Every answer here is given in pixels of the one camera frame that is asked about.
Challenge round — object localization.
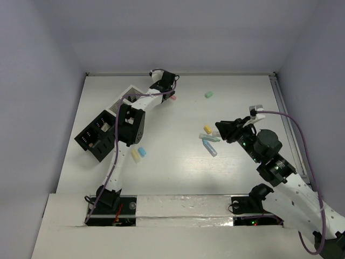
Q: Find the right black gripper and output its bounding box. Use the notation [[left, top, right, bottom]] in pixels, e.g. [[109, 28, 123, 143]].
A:
[[215, 115, 261, 163]]

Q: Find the grey orange-tipped highlighter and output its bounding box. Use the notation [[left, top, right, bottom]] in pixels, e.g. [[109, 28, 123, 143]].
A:
[[212, 131, 220, 137]]

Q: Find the yellow highlighter cap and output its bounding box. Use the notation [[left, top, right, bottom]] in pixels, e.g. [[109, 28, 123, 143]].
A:
[[204, 125, 212, 134]]

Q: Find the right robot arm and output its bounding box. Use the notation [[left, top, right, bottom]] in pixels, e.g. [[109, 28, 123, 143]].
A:
[[215, 117, 344, 258]]

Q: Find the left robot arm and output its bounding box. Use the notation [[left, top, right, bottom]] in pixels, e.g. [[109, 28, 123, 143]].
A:
[[89, 69, 180, 215]]

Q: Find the green highlighter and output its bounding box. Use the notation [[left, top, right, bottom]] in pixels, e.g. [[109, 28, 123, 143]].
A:
[[199, 133, 220, 142]]

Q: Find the blue highlighter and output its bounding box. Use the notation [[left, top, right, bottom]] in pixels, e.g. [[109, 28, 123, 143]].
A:
[[202, 139, 218, 157]]

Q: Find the white slotted organizer box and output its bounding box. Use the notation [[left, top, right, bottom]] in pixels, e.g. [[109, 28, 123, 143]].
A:
[[106, 85, 144, 116]]

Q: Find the green highlighter cap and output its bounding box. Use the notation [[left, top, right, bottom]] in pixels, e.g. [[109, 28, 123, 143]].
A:
[[204, 91, 213, 98]]

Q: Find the blue highlighter cap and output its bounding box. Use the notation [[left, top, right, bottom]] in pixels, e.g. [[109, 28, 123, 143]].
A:
[[137, 147, 146, 157]]

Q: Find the yellow highlighter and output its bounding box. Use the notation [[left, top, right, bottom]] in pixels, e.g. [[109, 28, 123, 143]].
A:
[[131, 149, 141, 163]]

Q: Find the black slotted organizer box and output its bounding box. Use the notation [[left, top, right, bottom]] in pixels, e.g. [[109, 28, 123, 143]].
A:
[[74, 110, 115, 162]]

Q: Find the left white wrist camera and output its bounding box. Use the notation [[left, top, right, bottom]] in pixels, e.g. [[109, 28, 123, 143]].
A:
[[149, 69, 165, 83]]

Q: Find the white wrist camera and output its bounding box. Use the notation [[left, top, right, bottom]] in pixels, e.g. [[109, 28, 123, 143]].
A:
[[243, 105, 265, 127], [149, 69, 165, 83]]

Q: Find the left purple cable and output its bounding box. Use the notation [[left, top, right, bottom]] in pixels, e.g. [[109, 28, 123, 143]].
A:
[[85, 69, 178, 224]]

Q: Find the purple cable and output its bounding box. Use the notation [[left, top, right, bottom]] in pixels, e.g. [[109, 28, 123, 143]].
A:
[[258, 110, 327, 256], [85, 69, 178, 224]]

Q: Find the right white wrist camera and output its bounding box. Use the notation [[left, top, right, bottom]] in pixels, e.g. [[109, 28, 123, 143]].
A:
[[243, 105, 265, 127]]

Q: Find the aluminium side rail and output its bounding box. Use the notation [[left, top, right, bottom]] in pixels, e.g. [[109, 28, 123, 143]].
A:
[[268, 72, 314, 189]]

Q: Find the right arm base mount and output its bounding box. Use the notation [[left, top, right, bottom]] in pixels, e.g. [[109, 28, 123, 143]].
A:
[[228, 196, 284, 226]]

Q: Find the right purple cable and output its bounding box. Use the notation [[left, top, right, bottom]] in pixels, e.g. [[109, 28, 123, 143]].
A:
[[258, 110, 327, 256]]

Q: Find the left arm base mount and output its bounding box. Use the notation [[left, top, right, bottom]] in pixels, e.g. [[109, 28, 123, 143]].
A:
[[86, 196, 137, 227]]

